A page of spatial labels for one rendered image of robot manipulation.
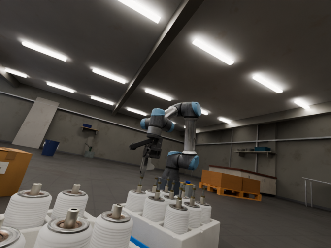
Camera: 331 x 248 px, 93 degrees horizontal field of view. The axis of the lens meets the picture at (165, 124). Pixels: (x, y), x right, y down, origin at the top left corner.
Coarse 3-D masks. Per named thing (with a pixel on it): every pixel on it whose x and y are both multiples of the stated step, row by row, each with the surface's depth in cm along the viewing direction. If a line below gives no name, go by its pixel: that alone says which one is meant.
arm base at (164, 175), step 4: (168, 168) 127; (172, 168) 126; (176, 168) 127; (164, 172) 128; (168, 172) 125; (172, 172) 125; (176, 172) 126; (164, 176) 125; (168, 176) 125; (172, 176) 123; (176, 176) 125; (172, 180) 122; (176, 180) 124
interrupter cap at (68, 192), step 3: (69, 189) 57; (63, 192) 53; (66, 192) 53; (69, 192) 55; (78, 192) 57; (81, 192) 57; (84, 192) 58; (69, 195) 52; (72, 195) 52; (75, 195) 52; (78, 195) 53; (81, 195) 54; (84, 195) 55
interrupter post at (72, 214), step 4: (72, 208) 33; (76, 208) 34; (68, 212) 32; (72, 212) 32; (76, 212) 32; (68, 216) 32; (72, 216) 32; (76, 216) 32; (68, 220) 31; (72, 220) 32; (76, 220) 33; (64, 224) 31; (68, 224) 31; (72, 224) 32
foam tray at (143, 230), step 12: (132, 216) 67; (132, 228) 65; (144, 228) 61; (156, 228) 58; (192, 228) 64; (204, 228) 67; (216, 228) 76; (144, 240) 60; (156, 240) 57; (168, 240) 54; (180, 240) 52; (192, 240) 57; (204, 240) 66; (216, 240) 76
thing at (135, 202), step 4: (132, 192) 76; (128, 196) 76; (132, 196) 74; (136, 196) 74; (140, 196) 74; (144, 196) 75; (128, 200) 75; (132, 200) 73; (136, 200) 73; (140, 200) 74; (144, 200) 75; (128, 204) 74; (132, 204) 73; (136, 204) 73; (140, 204) 74; (128, 208) 73; (132, 208) 72; (136, 208) 73; (140, 208) 73
